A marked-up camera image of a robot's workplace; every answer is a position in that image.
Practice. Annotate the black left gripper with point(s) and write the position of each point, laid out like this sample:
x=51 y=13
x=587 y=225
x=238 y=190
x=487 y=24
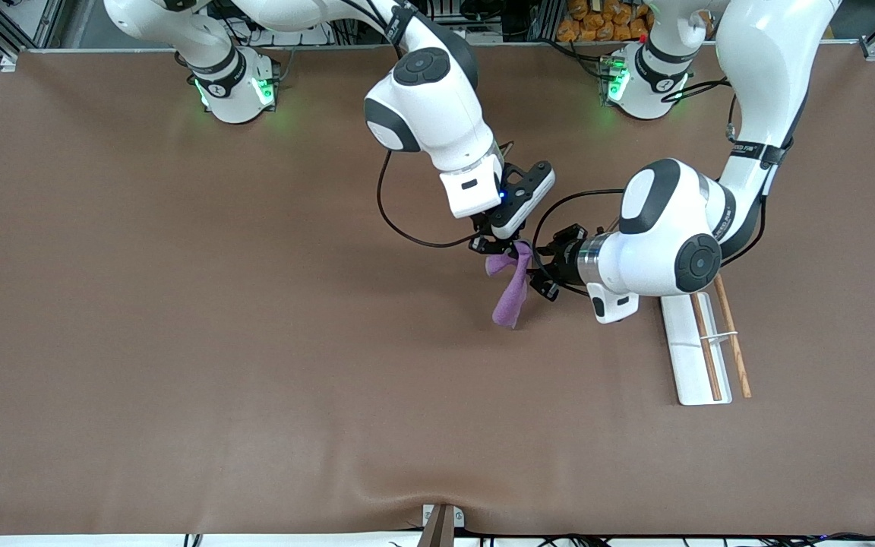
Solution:
x=565 y=259

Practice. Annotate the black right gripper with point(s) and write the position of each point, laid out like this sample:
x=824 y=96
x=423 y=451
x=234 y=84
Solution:
x=488 y=242

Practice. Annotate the purple and grey towel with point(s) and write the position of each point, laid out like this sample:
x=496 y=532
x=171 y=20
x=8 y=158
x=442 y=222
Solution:
x=512 y=300

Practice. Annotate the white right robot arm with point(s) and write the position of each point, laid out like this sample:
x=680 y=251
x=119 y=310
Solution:
x=430 y=114

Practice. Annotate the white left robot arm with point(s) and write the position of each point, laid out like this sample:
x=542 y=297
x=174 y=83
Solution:
x=665 y=228

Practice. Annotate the white towel rack wooden bars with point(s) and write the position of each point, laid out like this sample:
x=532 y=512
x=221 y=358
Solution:
x=692 y=365

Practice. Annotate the orange snack packet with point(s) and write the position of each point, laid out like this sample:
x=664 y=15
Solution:
x=631 y=19
x=568 y=30
x=606 y=30
x=580 y=9

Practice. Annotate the metal bracket with brown post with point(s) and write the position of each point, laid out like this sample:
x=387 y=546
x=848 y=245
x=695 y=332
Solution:
x=441 y=528

